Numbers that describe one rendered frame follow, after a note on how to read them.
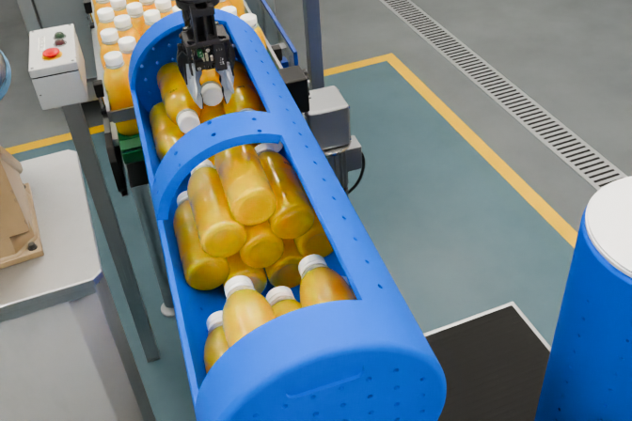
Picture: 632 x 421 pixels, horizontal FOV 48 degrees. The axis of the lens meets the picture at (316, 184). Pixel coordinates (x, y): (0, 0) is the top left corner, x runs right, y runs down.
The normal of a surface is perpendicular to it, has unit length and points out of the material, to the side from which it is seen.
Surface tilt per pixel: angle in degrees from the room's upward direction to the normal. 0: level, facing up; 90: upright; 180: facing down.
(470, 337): 0
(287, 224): 89
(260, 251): 91
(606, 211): 0
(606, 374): 92
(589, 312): 90
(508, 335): 0
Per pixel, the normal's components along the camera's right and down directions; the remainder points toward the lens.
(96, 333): 0.91, 0.21
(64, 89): 0.29, 0.58
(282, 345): -0.30, -0.69
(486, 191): -0.06, -0.78
